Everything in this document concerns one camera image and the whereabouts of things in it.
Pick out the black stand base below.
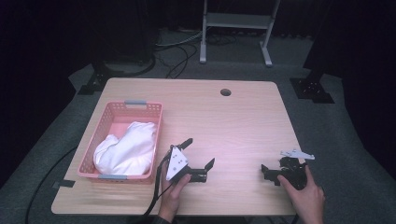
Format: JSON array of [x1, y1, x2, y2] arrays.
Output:
[[77, 61, 125, 96], [289, 0, 336, 105]]

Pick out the white cloth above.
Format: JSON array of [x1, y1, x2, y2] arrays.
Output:
[[92, 120, 158, 176]]

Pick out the white metal stand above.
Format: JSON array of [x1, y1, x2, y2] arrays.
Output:
[[199, 0, 281, 68]]

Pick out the black floor cable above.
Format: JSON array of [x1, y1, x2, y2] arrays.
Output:
[[24, 145, 79, 224]]

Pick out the thin black floor cables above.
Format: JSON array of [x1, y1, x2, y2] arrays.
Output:
[[155, 40, 204, 79]]

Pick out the pink plastic basket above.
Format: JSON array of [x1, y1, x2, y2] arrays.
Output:
[[76, 99, 164, 185]]

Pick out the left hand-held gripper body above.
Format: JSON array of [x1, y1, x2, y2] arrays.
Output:
[[165, 144, 208, 184]]

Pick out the person's right hand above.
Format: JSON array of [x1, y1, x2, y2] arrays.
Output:
[[276, 165, 327, 224]]

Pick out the black tape strip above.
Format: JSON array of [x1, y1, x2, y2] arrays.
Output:
[[51, 179, 77, 190]]

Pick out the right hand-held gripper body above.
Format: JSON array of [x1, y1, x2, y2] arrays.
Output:
[[279, 147, 316, 191]]

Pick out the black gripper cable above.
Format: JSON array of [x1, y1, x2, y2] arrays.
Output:
[[143, 151, 173, 217]]

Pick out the white floor cable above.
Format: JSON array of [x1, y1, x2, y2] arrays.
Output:
[[155, 30, 204, 49]]

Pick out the person's left hand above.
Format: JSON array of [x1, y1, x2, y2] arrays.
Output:
[[157, 173, 192, 223]]

